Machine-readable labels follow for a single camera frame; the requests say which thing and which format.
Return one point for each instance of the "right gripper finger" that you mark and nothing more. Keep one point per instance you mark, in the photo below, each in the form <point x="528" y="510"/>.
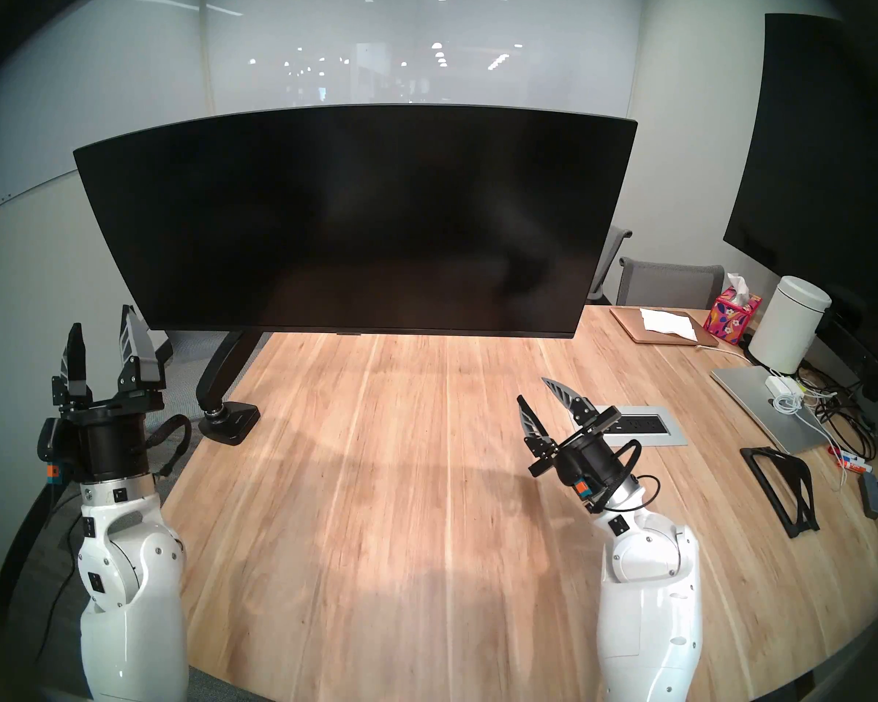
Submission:
<point x="538" y="437"/>
<point x="582" y="408"/>

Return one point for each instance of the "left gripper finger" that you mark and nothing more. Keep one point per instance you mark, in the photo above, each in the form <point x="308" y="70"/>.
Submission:
<point x="72" y="371"/>
<point x="139" y="364"/>

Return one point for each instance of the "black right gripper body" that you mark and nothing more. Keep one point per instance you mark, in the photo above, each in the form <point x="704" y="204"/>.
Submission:
<point x="596" y="470"/>

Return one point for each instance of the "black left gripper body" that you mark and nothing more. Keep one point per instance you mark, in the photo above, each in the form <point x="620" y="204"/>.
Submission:
<point x="110" y="444"/>

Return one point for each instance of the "black curved wide monitor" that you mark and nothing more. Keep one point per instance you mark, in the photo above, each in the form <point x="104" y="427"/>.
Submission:
<point x="351" y="225"/>

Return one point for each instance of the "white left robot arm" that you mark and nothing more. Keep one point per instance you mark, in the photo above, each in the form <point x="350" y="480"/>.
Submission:
<point x="128" y="598"/>

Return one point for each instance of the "black monitor arm base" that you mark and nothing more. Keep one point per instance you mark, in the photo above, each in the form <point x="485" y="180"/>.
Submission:
<point x="227" y="424"/>

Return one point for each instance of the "grey mesh office chair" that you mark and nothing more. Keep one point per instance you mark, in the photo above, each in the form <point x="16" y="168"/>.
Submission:
<point x="190" y="357"/>
<point x="666" y="284"/>
<point x="611" y="262"/>

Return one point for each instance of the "silver table outlet box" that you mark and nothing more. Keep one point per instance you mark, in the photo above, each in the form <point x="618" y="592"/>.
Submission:
<point x="658" y="437"/>

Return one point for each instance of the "brown leather desk pad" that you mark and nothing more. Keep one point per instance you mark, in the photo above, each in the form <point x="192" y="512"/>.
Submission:
<point x="629" y="327"/>

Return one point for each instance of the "white paper sheet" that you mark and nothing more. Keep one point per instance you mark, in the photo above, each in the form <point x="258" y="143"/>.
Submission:
<point x="666" y="322"/>

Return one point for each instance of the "silver closed laptop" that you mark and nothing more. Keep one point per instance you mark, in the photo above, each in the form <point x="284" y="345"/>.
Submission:
<point x="757" y="404"/>

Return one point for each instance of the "colourful floral tissue box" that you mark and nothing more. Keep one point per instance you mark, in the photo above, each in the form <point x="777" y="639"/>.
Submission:
<point x="732" y="316"/>

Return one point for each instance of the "white power adapter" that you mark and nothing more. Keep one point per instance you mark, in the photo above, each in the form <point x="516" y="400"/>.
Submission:
<point x="783" y="387"/>

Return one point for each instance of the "black folding laptop stand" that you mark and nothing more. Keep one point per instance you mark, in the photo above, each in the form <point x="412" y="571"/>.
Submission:
<point x="801" y="510"/>

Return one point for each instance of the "white cylindrical canister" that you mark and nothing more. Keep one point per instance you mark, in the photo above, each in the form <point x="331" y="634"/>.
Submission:
<point x="786" y="327"/>

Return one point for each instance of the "small grey adapter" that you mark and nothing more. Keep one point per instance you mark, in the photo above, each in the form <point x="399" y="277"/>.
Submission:
<point x="874" y="492"/>

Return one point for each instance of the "glass whiteboard with writing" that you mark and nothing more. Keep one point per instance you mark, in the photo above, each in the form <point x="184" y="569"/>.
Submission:
<point x="80" y="86"/>

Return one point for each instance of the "black video bar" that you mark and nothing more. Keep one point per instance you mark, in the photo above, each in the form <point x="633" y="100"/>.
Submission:
<point x="863" y="357"/>

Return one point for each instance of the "glass whiteboard without writing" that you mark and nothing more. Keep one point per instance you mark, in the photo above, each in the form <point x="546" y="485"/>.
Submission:
<point x="541" y="64"/>

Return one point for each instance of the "black wall television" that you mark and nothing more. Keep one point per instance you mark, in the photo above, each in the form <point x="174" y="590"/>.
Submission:
<point x="812" y="159"/>

